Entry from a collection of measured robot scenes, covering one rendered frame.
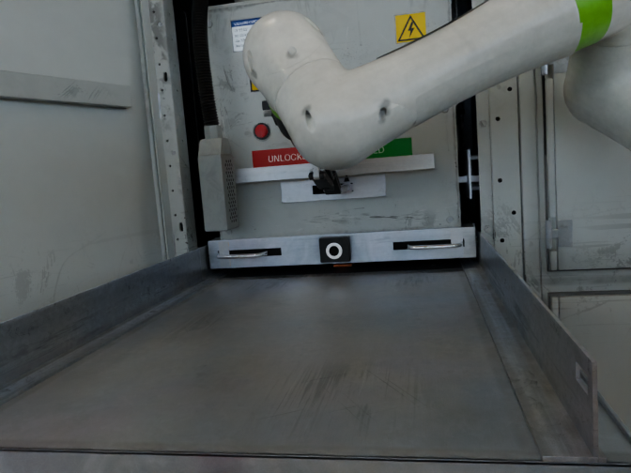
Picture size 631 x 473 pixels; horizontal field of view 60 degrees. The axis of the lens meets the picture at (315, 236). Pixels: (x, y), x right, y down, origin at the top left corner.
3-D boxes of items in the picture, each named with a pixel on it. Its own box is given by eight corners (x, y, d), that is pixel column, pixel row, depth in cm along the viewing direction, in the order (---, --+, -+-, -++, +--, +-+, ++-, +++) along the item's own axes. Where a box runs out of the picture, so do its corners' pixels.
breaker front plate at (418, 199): (460, 235, 106) (448, -25, 100) (221, 247, 115) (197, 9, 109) (459, 234, 107) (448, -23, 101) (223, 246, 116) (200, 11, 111)
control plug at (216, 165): (228, 231, 104) (219, 136, 101) (204, 232, 104) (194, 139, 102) (241, 226, 111) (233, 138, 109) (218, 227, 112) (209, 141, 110)
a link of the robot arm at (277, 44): (292, -23, 69) (216, 20, 69) (342, 38, 64) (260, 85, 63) (315, 53, 82) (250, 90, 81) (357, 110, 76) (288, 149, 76)
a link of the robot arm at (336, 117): (509, 21, 77) (528, -51, 67) (566, 76, 72) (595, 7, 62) (280, 137, 73) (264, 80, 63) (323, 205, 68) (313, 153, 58)
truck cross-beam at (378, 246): (476, 257, 105) (475, 226, 105) (209, 268, 116) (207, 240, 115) (473, 253, 110) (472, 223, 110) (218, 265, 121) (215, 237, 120)
